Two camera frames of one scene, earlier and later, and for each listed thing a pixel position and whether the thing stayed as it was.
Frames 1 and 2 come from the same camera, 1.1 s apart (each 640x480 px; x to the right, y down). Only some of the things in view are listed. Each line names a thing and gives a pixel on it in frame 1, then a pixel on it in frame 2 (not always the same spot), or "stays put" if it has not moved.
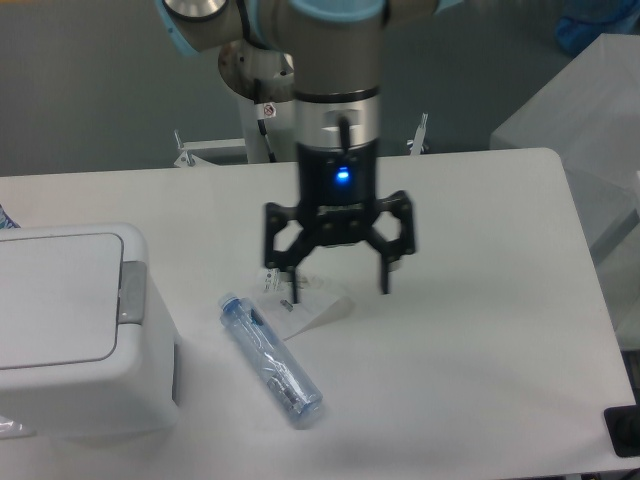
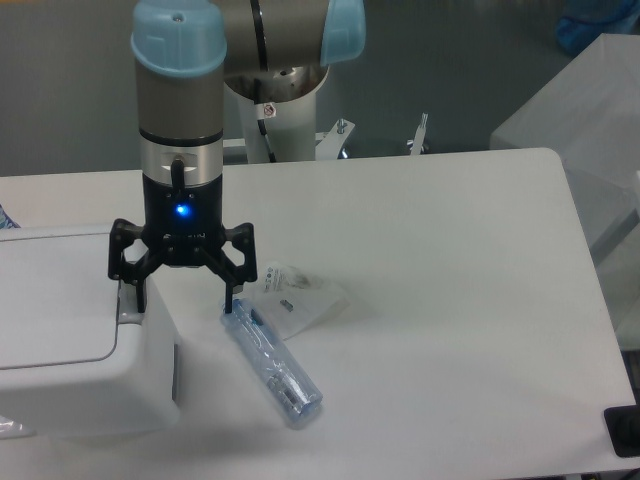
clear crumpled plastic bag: [317, 304] stays put
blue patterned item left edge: [5, 221] stays put
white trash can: [79, 352] stays put
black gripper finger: [298, 251] → [121, 232]
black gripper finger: [390, 251] → [234, 276]
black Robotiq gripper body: [338, 191] → [183, 225]
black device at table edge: [623, 426] stays put
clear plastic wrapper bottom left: [11, 429] stays put
